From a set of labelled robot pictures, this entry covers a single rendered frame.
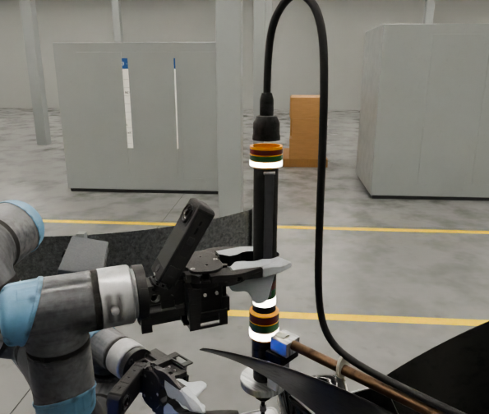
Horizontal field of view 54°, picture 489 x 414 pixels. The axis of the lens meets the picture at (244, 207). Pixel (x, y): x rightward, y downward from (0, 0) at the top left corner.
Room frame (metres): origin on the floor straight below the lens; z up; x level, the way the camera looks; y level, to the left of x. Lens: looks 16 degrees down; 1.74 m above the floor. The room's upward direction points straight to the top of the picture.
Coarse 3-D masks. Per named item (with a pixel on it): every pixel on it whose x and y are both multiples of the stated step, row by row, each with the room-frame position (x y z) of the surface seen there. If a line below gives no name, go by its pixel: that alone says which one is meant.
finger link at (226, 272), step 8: (216, 272) 0.56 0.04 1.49; (224, 272) 0.56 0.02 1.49; (232, 272) 0.56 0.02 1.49; (240, 272) 0.56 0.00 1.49; (248, 272) 0.56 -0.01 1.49; (256, 272) 0.57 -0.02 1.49; (216, 280) 0.55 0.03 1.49; (224, 280) 0.55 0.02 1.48; (232, 280) 0.55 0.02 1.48; (240, 280) 0.56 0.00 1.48
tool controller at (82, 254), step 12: (72, 240) 1.32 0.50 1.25; (84, 240) 1.34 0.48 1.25; (96, 240) 1.37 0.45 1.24; (72, 252) 1.23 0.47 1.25; (84, 252) 1.25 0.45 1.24; (96, 252) 1.27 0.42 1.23; (60, 264) 1.14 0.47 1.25; (72, 264) 1.15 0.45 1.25; (84, 264) 1.17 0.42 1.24; (96, 264) 1.19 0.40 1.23
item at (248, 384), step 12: (276, 336) 0.60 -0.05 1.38; (288, 336) 0.60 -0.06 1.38; (276, 348) 0.59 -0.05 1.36; (288, 348) 0.58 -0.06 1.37; (276, 360) 0.58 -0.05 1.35; (288, 360) 0.59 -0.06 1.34; (252, 372) 0.64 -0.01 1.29; (252, 384) 0.61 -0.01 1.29; (264, 384) 0.61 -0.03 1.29; (276, 384) 0.59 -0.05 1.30; (264, 396) 0.59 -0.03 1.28
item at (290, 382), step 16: (224, 352) 0.46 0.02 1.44; (256, 368) 0.49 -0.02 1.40; (272, 368) 0.44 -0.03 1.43; (288, 368) 0.42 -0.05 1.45; (288, 384) 0.49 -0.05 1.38; (304, 384) 0.44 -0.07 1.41; (320, 384) 0.42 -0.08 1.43; (304, 400) 0.53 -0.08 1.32; (320, 400) 0.47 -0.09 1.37; (336, 400) 0.43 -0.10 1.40; (352, 400) 0.41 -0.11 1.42
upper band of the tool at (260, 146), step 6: (252, 144) 0.64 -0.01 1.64; (258, 144) 0.65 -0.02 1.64; (264, 144) 0.65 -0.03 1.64; (270, 144) 0.65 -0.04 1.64; (276, 144) 0.64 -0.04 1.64; (264, 156) 0.61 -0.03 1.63; (270, 156) 0.61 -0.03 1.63; (258, 162) 0.61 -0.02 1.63; (264, 162) 0.61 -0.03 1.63; (270, 162) 0.61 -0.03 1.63; (276, 162) 0.61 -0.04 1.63; (258, 168) 0.61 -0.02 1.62; (264, 168) 0.61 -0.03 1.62; (270, 168) 0.61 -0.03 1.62; (276, 168) 0.62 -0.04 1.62
